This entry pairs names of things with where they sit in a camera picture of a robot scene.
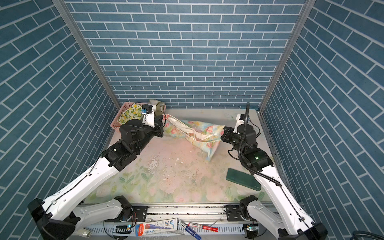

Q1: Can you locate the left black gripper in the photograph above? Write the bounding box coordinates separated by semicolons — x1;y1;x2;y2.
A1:
132;113;164;155

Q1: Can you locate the pastel floral skirt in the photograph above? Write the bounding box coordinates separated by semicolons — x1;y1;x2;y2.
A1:
164;114;224;161

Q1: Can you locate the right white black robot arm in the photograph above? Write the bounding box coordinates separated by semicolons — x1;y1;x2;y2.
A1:
221;124;328;240

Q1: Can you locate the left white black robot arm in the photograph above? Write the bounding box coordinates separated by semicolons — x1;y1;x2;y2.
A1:
28;116;164;240

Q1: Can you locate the olive green skirt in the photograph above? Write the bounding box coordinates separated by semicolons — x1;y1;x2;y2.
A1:
149;99;166;117

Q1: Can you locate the lemon print skirt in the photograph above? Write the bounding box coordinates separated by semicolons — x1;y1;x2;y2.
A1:
118;104;142;125

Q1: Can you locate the dark green rectangular block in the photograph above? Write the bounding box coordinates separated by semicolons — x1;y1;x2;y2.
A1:
226;168;262;191

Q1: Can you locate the pink plastic basket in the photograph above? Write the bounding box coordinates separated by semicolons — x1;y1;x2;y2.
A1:
111;102;143;132

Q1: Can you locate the red white marker pen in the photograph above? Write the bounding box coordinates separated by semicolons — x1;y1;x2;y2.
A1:
188;223;219;233

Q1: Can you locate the white red blue box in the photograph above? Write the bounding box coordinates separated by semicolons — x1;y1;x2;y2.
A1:
135;218;178;237

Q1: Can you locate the blue marker pen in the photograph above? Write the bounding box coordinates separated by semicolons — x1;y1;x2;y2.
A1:
178;220;202;240

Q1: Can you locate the beige plastic piece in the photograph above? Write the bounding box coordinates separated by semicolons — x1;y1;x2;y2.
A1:
74;228;93;239

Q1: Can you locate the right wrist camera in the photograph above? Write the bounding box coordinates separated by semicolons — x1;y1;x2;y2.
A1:
234;114;256;135

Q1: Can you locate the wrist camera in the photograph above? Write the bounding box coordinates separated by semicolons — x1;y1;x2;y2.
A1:
142;104;156;128
234;114;256;135

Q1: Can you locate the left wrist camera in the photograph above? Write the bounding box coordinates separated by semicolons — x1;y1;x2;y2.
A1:
142;104;156;128

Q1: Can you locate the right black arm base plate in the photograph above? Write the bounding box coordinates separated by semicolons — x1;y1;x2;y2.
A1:
223;204;266;222

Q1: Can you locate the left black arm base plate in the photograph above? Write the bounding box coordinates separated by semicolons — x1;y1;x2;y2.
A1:
105;206;148;224

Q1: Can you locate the aluminium front rail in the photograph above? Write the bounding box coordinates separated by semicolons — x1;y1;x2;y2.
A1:
59;202;313;240

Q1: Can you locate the left corner aluminium post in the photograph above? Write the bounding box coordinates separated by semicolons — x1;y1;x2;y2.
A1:
52;0;121;110

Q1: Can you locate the corner aluminium post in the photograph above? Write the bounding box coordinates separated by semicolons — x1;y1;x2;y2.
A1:
259;0;316;113
52;0;121;110

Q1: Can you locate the right corner aluminium post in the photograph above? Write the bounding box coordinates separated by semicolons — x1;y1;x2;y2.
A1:
259;0;316;113

